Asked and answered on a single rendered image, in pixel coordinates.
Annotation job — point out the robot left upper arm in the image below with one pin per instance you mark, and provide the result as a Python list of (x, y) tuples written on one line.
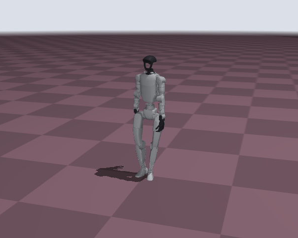
[(161, 87)]

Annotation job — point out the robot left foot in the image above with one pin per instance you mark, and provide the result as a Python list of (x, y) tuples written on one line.
[(150, 175)]

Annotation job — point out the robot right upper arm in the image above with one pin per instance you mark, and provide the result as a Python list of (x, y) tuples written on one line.
[(137, 93)]

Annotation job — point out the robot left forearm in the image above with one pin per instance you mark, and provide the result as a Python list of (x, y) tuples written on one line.
[(161, 107)]

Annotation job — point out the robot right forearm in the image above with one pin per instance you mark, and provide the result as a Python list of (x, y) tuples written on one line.
[(136, 103)]

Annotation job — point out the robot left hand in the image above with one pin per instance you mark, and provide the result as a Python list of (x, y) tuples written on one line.
[(161, 124)]

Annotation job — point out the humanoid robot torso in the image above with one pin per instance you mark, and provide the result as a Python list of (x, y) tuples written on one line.
[(149, 93)]

